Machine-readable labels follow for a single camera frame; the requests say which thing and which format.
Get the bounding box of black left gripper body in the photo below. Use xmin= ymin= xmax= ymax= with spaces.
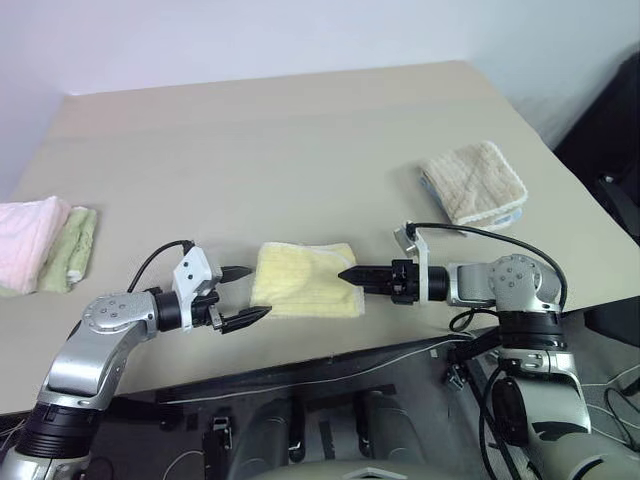
xmin=191 ymin=272 xmax=226 ymax=332

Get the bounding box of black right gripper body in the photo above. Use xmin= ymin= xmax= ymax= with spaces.
xmin=389 ymin=258 xmax=421 ymax=307

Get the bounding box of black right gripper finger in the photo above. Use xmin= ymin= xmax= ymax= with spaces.
xmin=338 ymin=272 xmax=394 ymax=292
xmin=343 ymin=264 xmax=394 ymax=279

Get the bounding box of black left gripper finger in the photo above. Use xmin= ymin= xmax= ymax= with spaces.
xmin=218 ymin=305 xmax=274 ymax=336
xmin=220 ymin=264 xmax=254 ymax=284

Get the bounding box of yellow ribbed towel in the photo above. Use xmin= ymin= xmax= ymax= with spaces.
xmin=248 ymin=241 xmax=367 ymax=322

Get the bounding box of beige folded towel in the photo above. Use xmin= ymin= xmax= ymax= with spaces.
xmin=418 ymin=140 xmax=530 ymax=229

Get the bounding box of green folded towel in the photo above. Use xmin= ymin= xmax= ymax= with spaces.
xmin=0 ymin=205 xmax=99 ymax=300

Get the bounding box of pink folded towel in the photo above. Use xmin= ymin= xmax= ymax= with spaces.
xmin=0 ymin=195 xmax=73 ymax=294

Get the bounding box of dark rounded robot leg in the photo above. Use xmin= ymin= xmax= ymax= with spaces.
xmin=355 ymin=392 xmax=429 ymax=466
xmin=234 ymin=393 xmax=301 ymax=469

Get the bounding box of black office chair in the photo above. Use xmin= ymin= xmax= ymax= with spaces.
xmin=553 ymin=43 xmax=640 ymax=242

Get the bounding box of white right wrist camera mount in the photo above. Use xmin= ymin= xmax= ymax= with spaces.
xmin=392 ymin=221 xmax=430 ymax=302

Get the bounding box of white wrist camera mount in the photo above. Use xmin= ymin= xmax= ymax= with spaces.
xmin=392 ymin=221 xmax=430 ymax=302
xmin=171 ymin=242 xmax=224 ymax=334

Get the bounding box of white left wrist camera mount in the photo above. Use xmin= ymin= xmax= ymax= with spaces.
xmin=171 ymin=242 xmax=224 ymax=334

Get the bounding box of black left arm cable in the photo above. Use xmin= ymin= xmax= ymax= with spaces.
xmin=126 ymin=240 xmax=197 ymax=294

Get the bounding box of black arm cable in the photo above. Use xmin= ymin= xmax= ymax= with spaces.
xmin=126 ymin=240 xmax=197 ymax=294
xmin=404 ymin=221 xmax=569 ymax=314

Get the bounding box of thin white cable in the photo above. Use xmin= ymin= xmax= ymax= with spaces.
xmin=158 ymin=344 xmax=454 ymax=403

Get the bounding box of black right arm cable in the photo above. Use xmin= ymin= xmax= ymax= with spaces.
xmin=404 ymin=221 xmax=569 ymax=314

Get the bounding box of black floor cable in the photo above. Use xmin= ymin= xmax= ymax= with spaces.
xmin=602 ymin=367 xmax=640 ymax=454

